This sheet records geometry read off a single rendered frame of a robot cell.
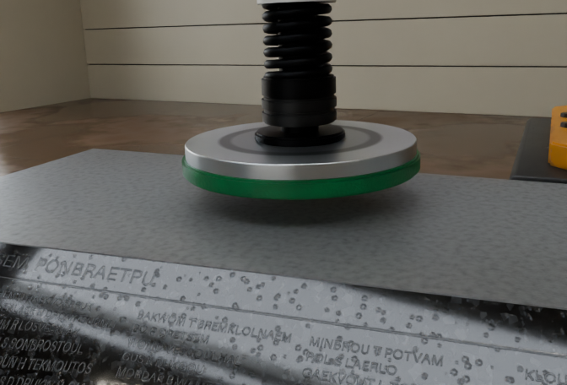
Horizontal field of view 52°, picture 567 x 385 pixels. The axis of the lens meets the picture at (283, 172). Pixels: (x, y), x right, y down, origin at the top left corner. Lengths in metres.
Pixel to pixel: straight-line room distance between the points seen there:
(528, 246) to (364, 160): 0.13
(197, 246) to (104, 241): 0.08
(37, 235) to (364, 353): 0.29
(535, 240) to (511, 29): 5.95
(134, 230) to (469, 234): 0.27
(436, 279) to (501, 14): 6.06
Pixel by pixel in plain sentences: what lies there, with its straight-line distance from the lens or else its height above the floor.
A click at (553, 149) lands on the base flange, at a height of 0.77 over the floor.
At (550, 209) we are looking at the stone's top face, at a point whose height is 0.82.
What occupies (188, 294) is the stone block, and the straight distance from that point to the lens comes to 0.41.
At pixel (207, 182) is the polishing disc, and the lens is 0.48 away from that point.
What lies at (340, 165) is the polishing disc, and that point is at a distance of 0.45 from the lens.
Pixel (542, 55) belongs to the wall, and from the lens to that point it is 6.37.
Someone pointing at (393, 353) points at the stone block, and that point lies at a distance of 0.37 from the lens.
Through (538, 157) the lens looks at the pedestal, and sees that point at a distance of 1.12.
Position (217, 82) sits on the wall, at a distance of 7.76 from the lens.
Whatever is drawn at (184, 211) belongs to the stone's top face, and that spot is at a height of 0.82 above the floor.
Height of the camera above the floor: 0.98
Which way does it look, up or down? 14 degrees down
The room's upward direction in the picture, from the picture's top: 2 degrees counter-clockwise
